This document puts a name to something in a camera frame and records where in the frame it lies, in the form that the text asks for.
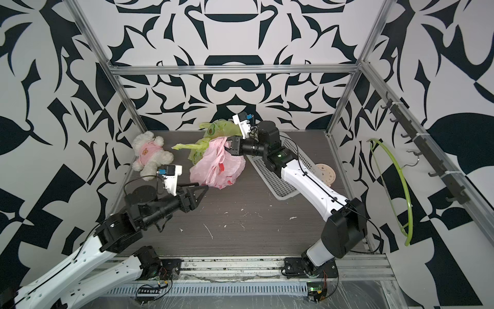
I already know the green hoop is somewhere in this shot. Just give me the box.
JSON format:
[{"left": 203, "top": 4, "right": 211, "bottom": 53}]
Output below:
[{"left": 367, "top": 139, "right": 414, "bottom": 247}]

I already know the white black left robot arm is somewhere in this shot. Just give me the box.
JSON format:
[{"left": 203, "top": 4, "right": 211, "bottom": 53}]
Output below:
[{"left": 1, "top": 183, "right": 209, "bottom": 308}]

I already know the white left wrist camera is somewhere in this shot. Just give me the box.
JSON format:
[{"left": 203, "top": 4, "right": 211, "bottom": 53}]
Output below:
[{"left": 157, "top": 165, "right": 183, "bottom": 196}]

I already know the green circuit board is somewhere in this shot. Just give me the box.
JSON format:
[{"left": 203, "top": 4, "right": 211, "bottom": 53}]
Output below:
[{"left": 307, "top": 282, "right": 328, "bottom": 303}]

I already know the beige round perforated disc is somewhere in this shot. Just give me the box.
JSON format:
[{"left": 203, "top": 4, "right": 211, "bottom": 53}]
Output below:
[{"left": 316, "top": 164, "right": 337, "bottom": 187}]

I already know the green avocado print plastic bag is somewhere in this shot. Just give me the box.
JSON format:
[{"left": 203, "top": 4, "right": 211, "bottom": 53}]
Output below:
[{"left": 199, "top": 119, "right": 242, "bottom": 139}]

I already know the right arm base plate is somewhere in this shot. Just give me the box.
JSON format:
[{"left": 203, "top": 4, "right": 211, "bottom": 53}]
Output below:
[{"left": 281, "top": 257, "right": 339, "bottom": 279}]

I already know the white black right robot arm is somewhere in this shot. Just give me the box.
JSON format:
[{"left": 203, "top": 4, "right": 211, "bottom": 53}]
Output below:
[{"left": 225, "top": 116, "right": 367, "bottom": 272}]

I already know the white perforated plastic basket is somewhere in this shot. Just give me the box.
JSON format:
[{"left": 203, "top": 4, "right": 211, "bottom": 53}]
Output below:
[{"left": 245, "top": 132, "right": 322, "bottom": 201}]

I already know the black connector block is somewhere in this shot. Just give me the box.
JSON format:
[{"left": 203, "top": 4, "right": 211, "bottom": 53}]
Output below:
[{"left": 134, "top": 285, "right": 171, "bottom": 303}]

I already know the pink apple print plastic bag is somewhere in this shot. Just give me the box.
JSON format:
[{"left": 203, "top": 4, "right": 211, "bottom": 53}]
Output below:
[{"left": 190, "top": 136, "right": 246, "bottom": 189}]

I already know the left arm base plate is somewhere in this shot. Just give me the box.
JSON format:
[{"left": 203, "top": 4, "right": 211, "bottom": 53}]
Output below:
[{"left": 147, "top": 258, "right": 183, "bottom": 280}]

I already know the white plush bear pink shirt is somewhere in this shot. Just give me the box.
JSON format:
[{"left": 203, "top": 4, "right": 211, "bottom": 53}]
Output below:
[{"left": 131, "top": 131, "right": 174, "bottom": 181}]

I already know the black wall hook rail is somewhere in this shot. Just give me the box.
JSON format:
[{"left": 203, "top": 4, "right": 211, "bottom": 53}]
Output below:
[{"left": 382, "top": 93, "right": 471, "bottom": 205}]

